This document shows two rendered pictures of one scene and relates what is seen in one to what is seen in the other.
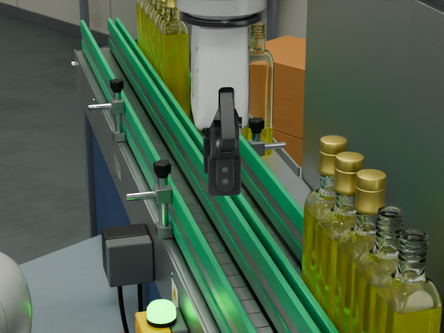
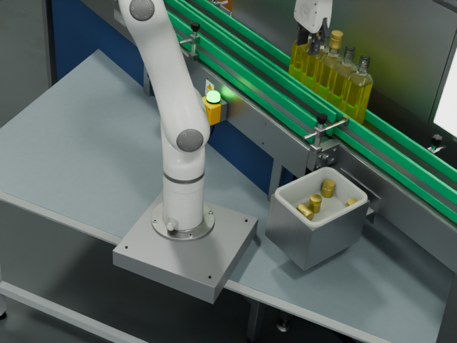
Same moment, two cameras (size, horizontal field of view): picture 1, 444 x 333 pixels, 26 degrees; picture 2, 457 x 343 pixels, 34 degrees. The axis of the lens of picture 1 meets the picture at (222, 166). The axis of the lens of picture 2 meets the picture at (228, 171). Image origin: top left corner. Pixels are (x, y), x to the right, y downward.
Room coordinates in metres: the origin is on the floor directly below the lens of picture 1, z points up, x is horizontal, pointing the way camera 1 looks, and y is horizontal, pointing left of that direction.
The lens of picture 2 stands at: (-0.57, 0.93, 2.33)
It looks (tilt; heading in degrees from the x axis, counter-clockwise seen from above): 39 degrees down; 333
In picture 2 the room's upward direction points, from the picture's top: 6 degrees clockwise
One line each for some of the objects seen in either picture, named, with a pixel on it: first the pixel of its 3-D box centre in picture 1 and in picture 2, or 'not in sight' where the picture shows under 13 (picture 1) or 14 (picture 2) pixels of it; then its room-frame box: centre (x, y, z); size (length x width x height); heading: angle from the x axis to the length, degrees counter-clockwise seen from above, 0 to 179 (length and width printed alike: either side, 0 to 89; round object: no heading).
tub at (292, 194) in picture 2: not in sight; (319, 205); (0.71, -0.02, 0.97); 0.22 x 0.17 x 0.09; 105
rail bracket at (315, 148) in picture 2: not in sight; (325, 131); (0.85, -0.08, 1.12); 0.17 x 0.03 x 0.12; 105
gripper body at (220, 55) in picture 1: (221, 61); (315, 5); (0.89, 0.00, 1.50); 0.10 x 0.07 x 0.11; 5
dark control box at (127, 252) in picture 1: (127, 255); not in sight; (1.52, 0.17, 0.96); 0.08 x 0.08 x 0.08; 15
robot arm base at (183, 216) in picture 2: not in sight; (183, 196); (0.93, 0.30, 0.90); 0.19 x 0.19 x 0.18
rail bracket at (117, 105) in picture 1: (106, 111); not in sight; (1.86, 0.24, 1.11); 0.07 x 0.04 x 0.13; 105
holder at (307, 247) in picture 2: not in sight; (323, 214); (0.72, -0.04, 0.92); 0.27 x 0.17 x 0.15; 105
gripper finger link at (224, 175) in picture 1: (225, 167); (317, 45); (0.85, 0.00, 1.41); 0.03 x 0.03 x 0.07; 5
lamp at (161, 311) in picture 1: (161, 311); (213, 96); (1.25, 0.09, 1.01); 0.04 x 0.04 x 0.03
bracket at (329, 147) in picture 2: not in sight; (323, 155); (0.85, -0.10, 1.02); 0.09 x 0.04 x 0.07; 105
